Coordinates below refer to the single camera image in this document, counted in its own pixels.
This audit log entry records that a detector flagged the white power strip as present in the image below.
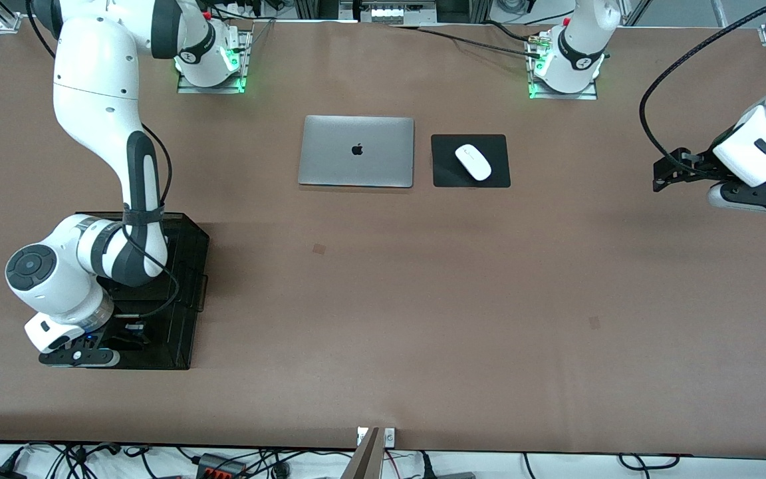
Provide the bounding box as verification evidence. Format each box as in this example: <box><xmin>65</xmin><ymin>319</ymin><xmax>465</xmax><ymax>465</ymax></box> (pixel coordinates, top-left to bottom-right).
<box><xmin>370</xmin><ymin>5</ymin><xmax>425</xmax><ymax>25</ymax></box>

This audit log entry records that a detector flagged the black mesh two-tier tray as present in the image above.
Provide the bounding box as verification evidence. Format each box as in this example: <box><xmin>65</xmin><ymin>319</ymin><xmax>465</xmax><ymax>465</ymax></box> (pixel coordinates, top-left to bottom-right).
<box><xmin>53</xmin><ymin>212</ymin><xmax>210</xmax><ymax>371</ymax></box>

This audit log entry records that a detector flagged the black looped floor cable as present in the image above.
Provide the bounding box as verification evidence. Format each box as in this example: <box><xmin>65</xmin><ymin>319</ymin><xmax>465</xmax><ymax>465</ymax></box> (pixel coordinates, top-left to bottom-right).
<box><xmin>618</xmin><ymin>454</ymin><xmax>681</xmax><ymax>471</ymax></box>

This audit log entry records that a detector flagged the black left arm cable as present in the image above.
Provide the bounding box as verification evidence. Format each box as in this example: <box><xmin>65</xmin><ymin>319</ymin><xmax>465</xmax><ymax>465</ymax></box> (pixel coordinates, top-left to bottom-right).
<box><xmin>639</xmin><ymin>0</ymin><xmax>766</xmax><ymax>167</ymax></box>

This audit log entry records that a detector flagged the thin black table cable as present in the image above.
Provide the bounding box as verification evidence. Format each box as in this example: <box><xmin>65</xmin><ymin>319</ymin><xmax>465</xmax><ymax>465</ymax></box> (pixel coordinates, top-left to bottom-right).
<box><xmin>483</xmin><ymin>20</ymin><xmax>537</xmax><ymax>42</ymax></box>

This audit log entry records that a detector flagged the black red power box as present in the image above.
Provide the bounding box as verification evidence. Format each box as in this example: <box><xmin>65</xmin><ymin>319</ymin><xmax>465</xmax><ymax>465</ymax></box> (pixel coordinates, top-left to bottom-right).
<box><xmin>195</xmin><ymin>452</ymin><xmax>248</xmax><ymax>479</ymax></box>

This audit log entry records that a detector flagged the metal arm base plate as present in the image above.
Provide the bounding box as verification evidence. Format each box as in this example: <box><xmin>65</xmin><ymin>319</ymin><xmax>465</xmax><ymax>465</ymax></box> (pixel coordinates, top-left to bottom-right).
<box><xmin>528</xmin><ymin>33</ymin><xmax>598</xmax><ymax>100</ymax></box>
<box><xmin>177</xmin><ymin>30</ymin><xmax>251</xmax><ymax>94</ymax></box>

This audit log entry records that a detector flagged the white computer mouse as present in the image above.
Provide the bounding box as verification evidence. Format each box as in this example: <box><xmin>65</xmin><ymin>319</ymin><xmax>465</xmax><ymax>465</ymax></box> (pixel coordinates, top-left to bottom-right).
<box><xmin>455</xmin><ymin>144</ymin><xmax>492</xmax><ymax>181</ymax></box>

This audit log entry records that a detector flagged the black floor plug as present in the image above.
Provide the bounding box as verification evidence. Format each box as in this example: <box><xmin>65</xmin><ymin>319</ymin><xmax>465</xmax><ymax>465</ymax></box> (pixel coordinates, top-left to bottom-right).
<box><xmin>421</xmin><ymin>452</ymin><xmax>477</xmax><ymax>479</ymax></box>

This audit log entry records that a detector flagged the silver closed laptop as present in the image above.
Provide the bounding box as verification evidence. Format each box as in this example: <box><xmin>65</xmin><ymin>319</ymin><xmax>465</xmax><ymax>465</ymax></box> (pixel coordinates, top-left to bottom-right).
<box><xmin>298</xmin><ymin>115</ymin><xmax>415</xmax><ymax>188</ymax></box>

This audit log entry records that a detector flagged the metal table edge bracket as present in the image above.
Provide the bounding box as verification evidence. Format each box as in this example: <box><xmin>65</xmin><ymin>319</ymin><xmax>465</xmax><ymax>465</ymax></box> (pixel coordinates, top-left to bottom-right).
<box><xmin>356</xmin><ymin>427</ymin><xmax>396</xmax><ymax>448</ymax></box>

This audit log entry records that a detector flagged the black mouse pad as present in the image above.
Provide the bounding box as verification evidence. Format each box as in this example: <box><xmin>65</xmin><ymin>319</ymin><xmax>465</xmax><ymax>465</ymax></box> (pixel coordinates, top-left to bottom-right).
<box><xmin>431</xmin><ymin>134</ymin><xmax>511</xmax><ymax>188</ymax></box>

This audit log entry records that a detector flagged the black braided table cable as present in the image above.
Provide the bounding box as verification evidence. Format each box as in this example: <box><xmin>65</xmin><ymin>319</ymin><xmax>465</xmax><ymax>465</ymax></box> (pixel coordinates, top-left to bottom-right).
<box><xmin>390</xmin><ymin>24</ymin><xmax>543</xmax><ymax>59</ymax></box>

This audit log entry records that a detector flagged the grey angled beam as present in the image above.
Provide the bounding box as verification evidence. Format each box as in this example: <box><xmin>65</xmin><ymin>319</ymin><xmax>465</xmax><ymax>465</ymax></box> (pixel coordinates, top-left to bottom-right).
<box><xmin>340</xmin><ymin>427</ymin><xmax>384</xmax><ymax>479</ymax></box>

